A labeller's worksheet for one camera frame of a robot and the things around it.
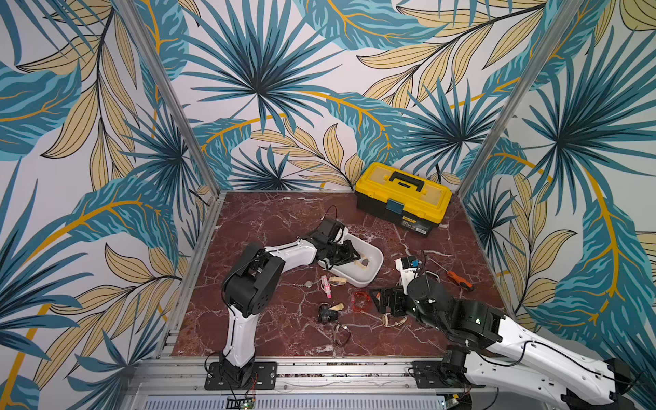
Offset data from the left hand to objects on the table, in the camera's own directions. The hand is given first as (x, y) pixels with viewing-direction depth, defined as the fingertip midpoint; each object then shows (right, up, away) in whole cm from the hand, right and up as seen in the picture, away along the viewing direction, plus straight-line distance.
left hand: (360, 259), depth 91 cm
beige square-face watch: (+7, -18, -10) cm, 22 cm away
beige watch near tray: (-9, -8, 0) cm, 12 cm away
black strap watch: (-12, -16, -11) cm, 23 cm away
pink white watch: (-12, -9, -3) cm, 15 cm away
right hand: (+3, -6, -20) cm, 21 cm away
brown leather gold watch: (-7, -22, -10) cm, 25 cm away
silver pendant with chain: (-18, -9, +1) cm, 21 cm away
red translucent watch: (-1, -13, -3) cm, 14 cm away
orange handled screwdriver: (+36, -7, +1) cm, 36 cm away
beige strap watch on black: (-8, -15, -7) cm, 18 cm away
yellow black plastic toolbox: (+20, +21, +5) cm, 29 cm away
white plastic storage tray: (-1, -5, +1) cm, 6 cm away
